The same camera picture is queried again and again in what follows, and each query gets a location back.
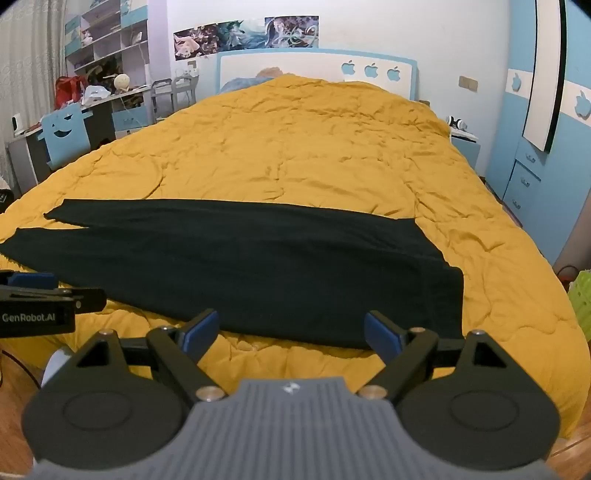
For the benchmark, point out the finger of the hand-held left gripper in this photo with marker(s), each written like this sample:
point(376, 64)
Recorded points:
point(32, 279)
point(87, 300)

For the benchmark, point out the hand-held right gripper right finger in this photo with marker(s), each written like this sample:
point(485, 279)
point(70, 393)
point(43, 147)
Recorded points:
point(381, 334)

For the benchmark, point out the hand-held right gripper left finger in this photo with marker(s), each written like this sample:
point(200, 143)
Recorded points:
point(201, 330)

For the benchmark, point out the black pants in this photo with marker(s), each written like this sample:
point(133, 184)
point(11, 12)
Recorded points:
point(254, 267)

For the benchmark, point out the blue smiling face chair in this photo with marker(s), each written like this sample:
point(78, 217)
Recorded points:
point(64, 134)

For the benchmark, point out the grey and blue desk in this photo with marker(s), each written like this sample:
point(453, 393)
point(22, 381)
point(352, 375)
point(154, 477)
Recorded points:
point(99, 115)

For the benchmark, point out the red bag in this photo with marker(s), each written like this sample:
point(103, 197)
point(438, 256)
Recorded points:
point(69, 90)

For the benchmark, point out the white plastic bag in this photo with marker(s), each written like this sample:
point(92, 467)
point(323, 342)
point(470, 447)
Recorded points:
point(96, 94)

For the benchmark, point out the yellow quilt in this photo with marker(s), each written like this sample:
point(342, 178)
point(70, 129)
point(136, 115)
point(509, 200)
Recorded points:
point(300, 152)

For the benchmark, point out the green plastic basket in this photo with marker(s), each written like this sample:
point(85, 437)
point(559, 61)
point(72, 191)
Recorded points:
point(581, 304)

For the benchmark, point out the blue nightstand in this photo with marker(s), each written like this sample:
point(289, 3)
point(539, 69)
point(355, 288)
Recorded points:
point(466, 147)

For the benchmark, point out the blue wardrobe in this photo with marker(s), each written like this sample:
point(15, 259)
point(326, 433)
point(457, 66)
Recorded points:
point(521, 175)

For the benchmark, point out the white round lamp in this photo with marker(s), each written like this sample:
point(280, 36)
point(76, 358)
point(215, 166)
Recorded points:
point(122, 82)

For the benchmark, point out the pale patterned curtain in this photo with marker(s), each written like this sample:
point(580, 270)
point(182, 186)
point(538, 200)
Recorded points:
point(27, 55)

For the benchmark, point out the white headphones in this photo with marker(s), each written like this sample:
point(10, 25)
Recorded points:
point(457, 122)

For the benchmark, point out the grey small chair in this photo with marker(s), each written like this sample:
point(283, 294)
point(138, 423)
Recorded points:
point(178, 90)

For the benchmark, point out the blue pillow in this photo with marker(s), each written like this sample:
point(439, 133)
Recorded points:
point(244, 82)

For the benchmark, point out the white and blue bookshelf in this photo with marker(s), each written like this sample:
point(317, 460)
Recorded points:
point(108, 32)

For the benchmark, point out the white and blue headboard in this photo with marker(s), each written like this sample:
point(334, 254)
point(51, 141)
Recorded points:
point(300, 64)

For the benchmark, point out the white door with black edge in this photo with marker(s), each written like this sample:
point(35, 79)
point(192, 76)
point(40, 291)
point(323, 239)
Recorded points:
point(542, 92)

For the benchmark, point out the small white camera device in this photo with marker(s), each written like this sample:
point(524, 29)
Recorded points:
point(19, 125)

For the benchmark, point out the beige wall socket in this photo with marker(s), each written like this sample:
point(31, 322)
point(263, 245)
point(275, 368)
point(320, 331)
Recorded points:
point(468, 83)

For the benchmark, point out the pink figure wall poster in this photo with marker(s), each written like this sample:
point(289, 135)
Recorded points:
point(194, 44)

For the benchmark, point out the pale blue figure wall poster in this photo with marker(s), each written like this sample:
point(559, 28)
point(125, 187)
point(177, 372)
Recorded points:
point(291, 32)

